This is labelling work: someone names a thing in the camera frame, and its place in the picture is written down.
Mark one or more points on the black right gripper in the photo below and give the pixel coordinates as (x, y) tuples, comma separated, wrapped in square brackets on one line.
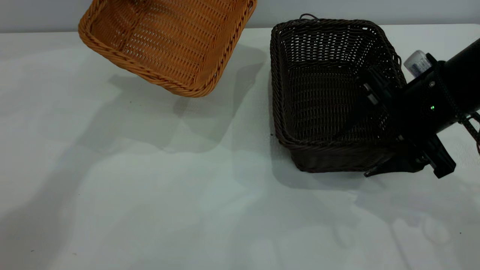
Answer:
[(423, 105)]

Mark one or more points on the dark brown wicker basket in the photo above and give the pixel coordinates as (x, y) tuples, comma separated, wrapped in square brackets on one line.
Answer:
[(318, 93)]

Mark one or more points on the orange wicker basket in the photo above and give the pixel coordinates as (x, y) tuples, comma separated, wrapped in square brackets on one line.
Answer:
[(168, 37)]

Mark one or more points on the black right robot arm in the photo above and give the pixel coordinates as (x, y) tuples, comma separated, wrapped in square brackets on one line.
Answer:
[(465, 75)]

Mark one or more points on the white cylindrical connector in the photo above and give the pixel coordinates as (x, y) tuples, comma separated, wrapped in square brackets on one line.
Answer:
[(417, 63)]

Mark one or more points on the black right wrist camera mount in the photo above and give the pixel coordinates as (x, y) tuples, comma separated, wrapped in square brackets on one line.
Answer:
[(442, 161)]

